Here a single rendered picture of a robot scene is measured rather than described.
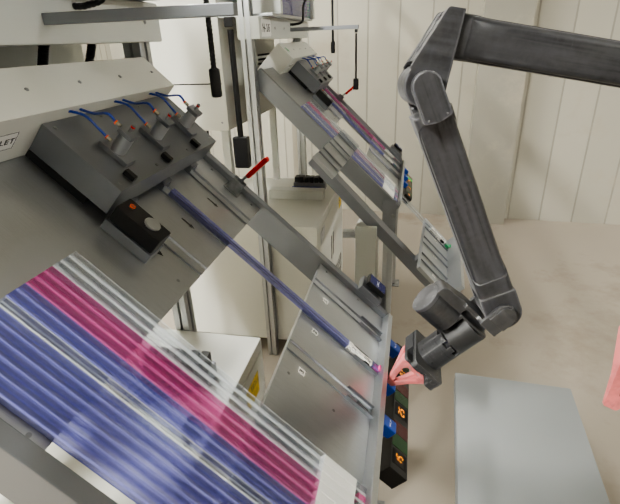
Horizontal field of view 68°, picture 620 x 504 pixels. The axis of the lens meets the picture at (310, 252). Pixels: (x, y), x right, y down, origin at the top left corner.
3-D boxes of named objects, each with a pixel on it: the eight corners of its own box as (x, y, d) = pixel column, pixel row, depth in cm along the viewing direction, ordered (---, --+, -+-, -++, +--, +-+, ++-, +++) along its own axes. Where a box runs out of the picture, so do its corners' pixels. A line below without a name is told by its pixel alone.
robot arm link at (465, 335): (493, 340, 77) (487, 320, 82) (465, 316, 75) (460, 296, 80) (460, 362, 80) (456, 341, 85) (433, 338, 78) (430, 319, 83)
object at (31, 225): (247, 223, 102) (260, 208, 100) (20, 477, 43) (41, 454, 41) (128, 119, 97) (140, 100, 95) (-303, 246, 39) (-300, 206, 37)
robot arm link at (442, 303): (522, 317, 73) (504, 292, 81) (474, 272, 71) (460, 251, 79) (465, 363, 77) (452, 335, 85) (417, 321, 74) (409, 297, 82)
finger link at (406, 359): (375, 379, 85) (412, 353, 81) (377, 356, 92) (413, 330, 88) (400, 402, 86) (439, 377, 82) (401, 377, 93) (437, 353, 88)
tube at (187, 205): (376, 369, 89) (380, 366, 88) (375, 374, 88) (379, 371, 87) (171, 192, 82) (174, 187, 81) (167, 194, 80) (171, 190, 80)
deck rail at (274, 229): (371, 328, 109) (390, 313, 106) (370, 333, 107) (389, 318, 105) (133, 118, 99) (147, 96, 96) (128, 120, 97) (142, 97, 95)
